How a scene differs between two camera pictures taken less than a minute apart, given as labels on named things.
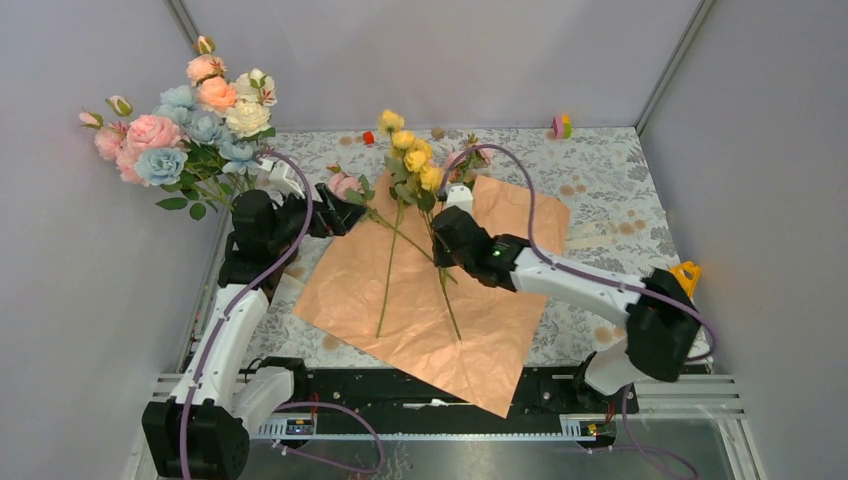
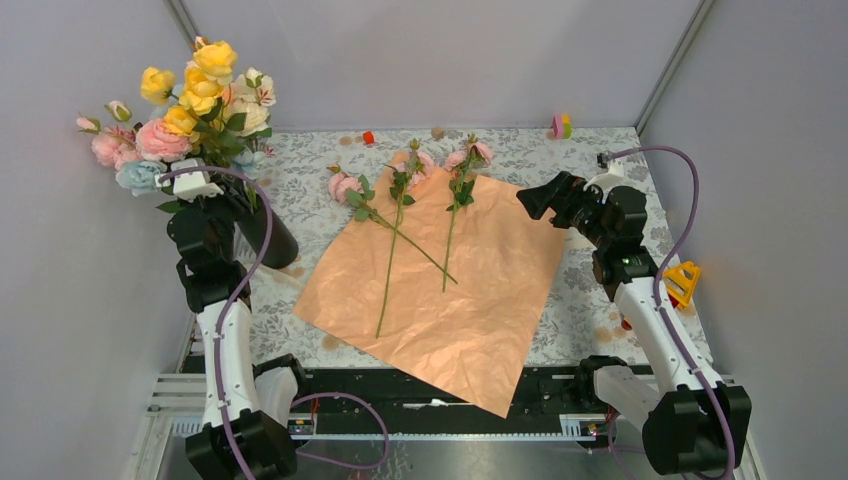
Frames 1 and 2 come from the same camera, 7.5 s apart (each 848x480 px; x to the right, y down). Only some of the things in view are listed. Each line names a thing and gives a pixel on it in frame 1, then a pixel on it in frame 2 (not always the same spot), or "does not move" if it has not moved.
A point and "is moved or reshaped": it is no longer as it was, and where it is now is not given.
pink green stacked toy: x=561 y=126 does not move
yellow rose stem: x=413 y=182 to x=210 y=70
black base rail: x=388 y=402 does not move
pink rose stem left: x=357 y=190 does not move
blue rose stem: x=207 y=153 to x=139 y=177
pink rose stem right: x=463 y=169 does not move
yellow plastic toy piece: x=688 y=273 does not move
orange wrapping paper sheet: x=454 y=333 does not move
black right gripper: x=440 y=258 to x=561 y=194
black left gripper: x=333 y=215 to x=239 y=211
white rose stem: x=250 y=116 does not move
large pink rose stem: x=146 y=132 is moved or reshaped
